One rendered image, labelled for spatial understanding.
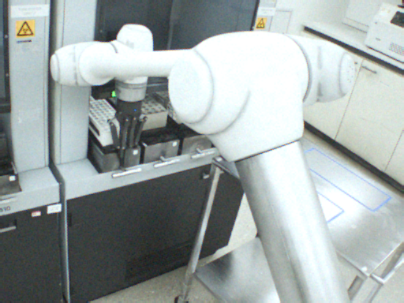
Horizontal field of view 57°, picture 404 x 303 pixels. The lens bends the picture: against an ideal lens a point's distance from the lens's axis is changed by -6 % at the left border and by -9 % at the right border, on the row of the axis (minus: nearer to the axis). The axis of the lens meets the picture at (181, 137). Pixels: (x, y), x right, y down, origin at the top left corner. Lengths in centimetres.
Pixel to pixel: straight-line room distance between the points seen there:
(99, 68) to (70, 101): 30
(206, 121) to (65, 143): 83
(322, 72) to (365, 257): 62
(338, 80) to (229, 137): 21
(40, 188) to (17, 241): 21
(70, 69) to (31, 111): 25
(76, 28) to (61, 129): 31
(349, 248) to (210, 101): 73
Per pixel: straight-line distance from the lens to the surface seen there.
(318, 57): 65
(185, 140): 141
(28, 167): 130
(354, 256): 112
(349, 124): 338
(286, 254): 56
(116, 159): 129
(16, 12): 109
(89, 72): 98
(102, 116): 135
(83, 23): 115
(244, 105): 51
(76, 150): 132
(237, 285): 165
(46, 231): 136
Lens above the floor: 150
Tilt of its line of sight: 29 degrees down
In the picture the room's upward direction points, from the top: 10 degrees clockwise
